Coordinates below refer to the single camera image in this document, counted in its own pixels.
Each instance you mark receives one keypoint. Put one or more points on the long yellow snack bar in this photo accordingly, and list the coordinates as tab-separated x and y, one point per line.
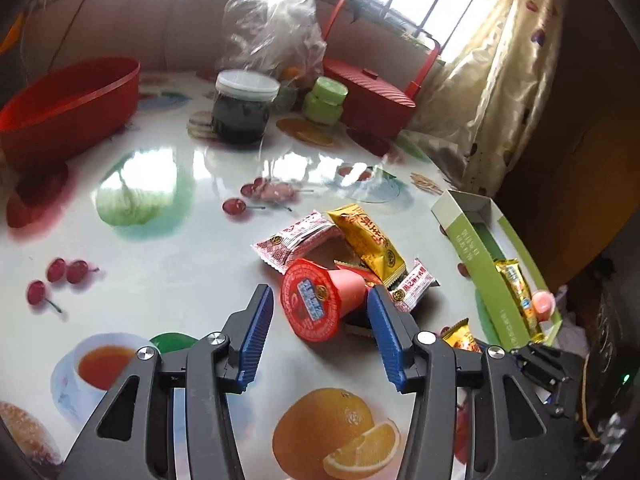
520	290

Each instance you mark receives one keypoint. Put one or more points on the brown wooden wardrobe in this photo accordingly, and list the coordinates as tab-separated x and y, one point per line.
585	110

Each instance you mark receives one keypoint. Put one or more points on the green cardboard box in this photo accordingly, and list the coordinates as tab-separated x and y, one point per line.
465	250

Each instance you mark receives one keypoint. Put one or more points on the red plastic bowl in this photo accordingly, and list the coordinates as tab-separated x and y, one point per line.
70	110

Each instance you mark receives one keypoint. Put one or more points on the pale crumpled cloth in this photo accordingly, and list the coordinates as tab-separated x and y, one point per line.
570	315

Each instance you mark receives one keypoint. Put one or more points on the black appliance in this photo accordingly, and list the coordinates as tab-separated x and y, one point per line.
617	340

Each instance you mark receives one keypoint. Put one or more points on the small yellow snack packet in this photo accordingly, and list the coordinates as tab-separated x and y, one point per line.
462	335

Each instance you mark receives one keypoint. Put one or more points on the wide yellow snack packet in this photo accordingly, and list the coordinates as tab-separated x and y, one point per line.
365	240

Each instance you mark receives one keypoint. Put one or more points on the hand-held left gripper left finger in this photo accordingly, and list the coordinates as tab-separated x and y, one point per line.
255	335

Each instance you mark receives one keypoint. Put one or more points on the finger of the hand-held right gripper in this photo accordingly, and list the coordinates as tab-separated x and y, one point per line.
545	362
559	397

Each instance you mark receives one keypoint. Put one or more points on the dark jar with white lid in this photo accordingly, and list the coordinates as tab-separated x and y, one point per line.
240	115

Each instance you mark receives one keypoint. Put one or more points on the pink jelly cup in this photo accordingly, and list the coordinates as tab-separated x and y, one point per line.
542	304

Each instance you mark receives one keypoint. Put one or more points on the checkered clothing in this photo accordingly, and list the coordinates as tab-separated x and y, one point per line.
617	447

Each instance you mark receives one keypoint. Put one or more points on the clear plastic bag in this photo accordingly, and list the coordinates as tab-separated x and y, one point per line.
270	30

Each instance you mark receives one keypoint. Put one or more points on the green plastic jar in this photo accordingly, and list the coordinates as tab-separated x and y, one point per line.
325	102

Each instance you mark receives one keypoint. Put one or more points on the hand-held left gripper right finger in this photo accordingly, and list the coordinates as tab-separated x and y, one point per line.
385	340

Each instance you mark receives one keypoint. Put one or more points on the white and red snack packet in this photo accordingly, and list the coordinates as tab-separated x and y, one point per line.
417	285
295	240

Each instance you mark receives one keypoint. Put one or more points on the cream patterned curtain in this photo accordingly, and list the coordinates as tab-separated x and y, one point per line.
500	85

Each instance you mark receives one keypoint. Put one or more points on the red jelly cup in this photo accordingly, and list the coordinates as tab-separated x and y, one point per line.
312	300

